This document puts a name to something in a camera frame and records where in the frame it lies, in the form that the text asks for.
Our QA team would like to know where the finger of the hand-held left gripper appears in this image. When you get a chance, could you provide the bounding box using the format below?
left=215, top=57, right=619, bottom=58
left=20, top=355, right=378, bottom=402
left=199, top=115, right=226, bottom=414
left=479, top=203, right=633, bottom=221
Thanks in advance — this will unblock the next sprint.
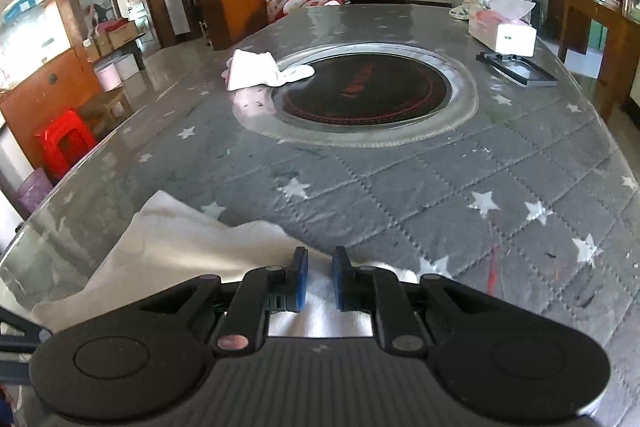
left=0, top=304, right=53, bottom=388

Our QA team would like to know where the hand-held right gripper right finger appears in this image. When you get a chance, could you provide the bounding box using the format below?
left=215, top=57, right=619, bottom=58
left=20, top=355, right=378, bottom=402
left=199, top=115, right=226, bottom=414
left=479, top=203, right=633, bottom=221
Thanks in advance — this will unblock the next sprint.
left=331, top=246, right=506, bottom=355

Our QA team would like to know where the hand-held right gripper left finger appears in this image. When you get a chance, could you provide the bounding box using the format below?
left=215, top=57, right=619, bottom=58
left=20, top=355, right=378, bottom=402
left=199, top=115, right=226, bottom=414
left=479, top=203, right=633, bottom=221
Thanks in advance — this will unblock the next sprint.
left=137, top=247, right=309, bottom=355

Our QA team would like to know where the cream white garment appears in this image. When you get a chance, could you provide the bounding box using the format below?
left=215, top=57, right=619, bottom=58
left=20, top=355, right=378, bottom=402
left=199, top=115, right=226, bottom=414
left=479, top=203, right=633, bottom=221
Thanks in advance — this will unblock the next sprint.
left=31, top=189, right=421, bottom=340

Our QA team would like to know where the purple bin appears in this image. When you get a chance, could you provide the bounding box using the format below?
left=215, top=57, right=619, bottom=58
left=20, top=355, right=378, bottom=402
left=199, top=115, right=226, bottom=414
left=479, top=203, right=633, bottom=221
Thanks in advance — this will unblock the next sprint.
left=17, top=168, right=55, bottom=215

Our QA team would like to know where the round black induction cooktop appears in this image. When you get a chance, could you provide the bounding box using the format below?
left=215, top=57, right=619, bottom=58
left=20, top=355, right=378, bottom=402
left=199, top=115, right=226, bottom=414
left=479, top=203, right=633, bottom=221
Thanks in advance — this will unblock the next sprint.
left=232, top=41, right=478, bottom=148

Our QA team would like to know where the red plastic stool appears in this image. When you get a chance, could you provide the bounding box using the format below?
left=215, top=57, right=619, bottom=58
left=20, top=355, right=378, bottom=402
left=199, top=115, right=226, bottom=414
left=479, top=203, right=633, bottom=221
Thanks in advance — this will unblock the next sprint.
left=32, top=108, right=98, bottom=174

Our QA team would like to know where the small white cloth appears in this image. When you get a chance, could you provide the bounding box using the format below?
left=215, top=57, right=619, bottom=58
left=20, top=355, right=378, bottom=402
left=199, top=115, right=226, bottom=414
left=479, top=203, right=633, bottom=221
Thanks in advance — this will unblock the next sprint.
left=222, top=48, right=316, bottom=92

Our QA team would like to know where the low wooden stool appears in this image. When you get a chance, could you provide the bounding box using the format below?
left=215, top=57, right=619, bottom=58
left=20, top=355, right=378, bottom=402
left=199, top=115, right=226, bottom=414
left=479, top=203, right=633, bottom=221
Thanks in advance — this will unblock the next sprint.
left=77, top=86, right=133, bottom=135

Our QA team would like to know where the pink round bin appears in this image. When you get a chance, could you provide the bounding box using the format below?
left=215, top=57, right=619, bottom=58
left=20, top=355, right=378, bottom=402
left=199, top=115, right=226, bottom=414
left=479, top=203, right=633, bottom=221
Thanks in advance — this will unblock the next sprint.
left=95, top=66, right=123, bottom=92

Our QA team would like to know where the white round bin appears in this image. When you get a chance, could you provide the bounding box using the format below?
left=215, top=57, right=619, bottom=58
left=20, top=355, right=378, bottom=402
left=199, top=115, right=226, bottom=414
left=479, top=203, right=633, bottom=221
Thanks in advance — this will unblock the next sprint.
left=114, top=53, right=141, bottom=81

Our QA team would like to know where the black framed tray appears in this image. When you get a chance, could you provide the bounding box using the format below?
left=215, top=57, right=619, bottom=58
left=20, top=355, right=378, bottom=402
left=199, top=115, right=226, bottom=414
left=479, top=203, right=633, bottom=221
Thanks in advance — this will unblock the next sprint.
left=475, top=51, right=559, bottom=88

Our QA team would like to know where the cardboard box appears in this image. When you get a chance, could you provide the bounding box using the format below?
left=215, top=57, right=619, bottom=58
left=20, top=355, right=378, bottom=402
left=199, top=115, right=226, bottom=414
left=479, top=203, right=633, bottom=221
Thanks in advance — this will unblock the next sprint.
left=107, top=21, right=146, bottom=50
left=82, top=34, right=113, bottom=62

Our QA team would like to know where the white tissue box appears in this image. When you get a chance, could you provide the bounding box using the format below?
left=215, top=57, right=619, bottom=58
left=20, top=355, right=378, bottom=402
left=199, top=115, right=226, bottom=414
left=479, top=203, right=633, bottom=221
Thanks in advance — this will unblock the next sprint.
left=467, top=0, right=538, bottom=56

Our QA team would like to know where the pink patterned cloth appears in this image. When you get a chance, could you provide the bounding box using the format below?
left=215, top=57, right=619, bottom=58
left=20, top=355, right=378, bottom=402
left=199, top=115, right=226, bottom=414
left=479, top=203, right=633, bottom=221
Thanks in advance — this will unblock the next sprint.
left=448, top=0, right=496, bottom=20

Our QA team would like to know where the brown wooden side table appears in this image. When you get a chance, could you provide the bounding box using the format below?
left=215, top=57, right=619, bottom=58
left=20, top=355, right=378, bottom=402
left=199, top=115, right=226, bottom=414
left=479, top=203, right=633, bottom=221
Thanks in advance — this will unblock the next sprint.
left=556, top=0, right=640, bottom=124

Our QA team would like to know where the wooden wall cabinet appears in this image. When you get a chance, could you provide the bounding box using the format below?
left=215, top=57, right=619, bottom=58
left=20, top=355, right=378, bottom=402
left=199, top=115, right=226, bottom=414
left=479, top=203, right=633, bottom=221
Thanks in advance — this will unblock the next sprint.
left=0, top=0, right=103, bottom=168

